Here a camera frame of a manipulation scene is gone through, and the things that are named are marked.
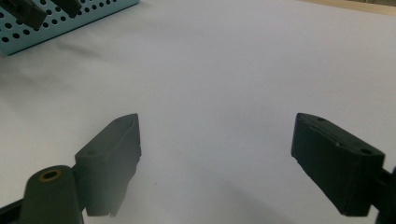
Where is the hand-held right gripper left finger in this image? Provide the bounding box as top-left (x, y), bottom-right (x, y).
top-left (74, 113), bottom-right (143, 217)

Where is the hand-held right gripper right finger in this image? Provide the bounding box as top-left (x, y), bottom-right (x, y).
top-left (290, 112), bottom-right (386, 217)

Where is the light blue plastic basket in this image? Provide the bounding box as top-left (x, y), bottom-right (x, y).
top-left (0, 0), bottom-right (140, 58)

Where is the white table sheet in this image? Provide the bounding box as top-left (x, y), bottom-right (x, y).
top-left (0, 0), bottom-right (396, 224)

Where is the wooden table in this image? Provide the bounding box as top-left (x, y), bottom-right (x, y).
top-left (298, 0), bottom-right (396, 17)

